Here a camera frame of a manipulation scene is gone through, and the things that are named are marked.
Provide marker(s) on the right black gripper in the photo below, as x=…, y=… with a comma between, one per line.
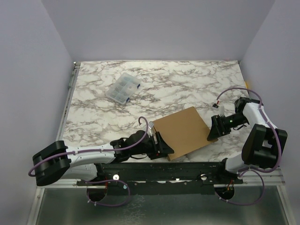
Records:
x=219, y=125

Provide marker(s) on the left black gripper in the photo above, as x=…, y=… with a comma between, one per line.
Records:
x=164, y=148

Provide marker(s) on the brown cardboard box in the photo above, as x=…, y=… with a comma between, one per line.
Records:
x=184, y=132

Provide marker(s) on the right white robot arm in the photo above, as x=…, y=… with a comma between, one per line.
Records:
x=264, y=146

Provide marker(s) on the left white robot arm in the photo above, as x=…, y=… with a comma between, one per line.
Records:
x=59, y=161

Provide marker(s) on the clear plastic screw organizer box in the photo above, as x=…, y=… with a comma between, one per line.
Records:
x=122, y=90

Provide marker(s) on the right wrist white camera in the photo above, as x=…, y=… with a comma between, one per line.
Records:
x=218, y=109

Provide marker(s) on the black metal base rail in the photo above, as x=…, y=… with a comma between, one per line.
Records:
x=160, y=178

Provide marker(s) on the aluminium front extrusion rail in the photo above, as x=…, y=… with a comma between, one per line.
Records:
x=274, y=178

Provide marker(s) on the aluminium side rail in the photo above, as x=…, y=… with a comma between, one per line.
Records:
x=70, y=92

